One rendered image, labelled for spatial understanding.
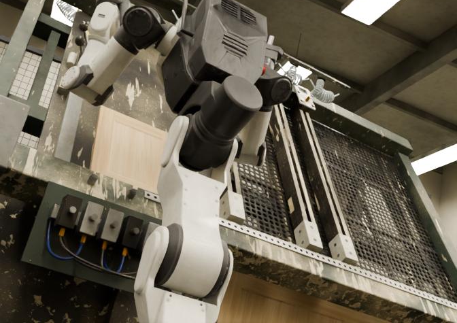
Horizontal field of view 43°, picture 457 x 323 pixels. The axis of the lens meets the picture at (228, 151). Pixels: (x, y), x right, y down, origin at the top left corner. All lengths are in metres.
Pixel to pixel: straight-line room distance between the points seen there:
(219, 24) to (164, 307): 0.79
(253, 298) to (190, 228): 0.96
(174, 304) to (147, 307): 0.06
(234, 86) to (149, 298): 0.53
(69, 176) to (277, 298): 0.96
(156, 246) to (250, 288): 0.99
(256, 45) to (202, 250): 0.65
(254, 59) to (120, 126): 0.70
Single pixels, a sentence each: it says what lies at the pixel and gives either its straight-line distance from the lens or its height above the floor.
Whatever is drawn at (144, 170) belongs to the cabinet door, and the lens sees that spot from 2.02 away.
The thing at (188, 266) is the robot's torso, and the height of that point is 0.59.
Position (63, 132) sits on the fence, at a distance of 1.96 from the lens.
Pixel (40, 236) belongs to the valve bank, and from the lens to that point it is 1.72.
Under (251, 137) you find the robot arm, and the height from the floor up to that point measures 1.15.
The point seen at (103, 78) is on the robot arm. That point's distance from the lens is 1.78.
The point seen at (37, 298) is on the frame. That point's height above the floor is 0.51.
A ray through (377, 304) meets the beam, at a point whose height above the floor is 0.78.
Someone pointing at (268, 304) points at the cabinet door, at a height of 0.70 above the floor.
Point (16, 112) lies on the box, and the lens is 1.58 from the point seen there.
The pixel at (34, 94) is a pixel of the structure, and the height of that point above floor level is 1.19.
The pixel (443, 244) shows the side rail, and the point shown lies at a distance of 2.98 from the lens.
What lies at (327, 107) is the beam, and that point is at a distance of 3.15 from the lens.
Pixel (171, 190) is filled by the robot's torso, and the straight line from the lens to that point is 1.45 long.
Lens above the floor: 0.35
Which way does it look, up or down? 23 degrees up
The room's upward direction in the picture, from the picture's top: 13 degrees clockwise
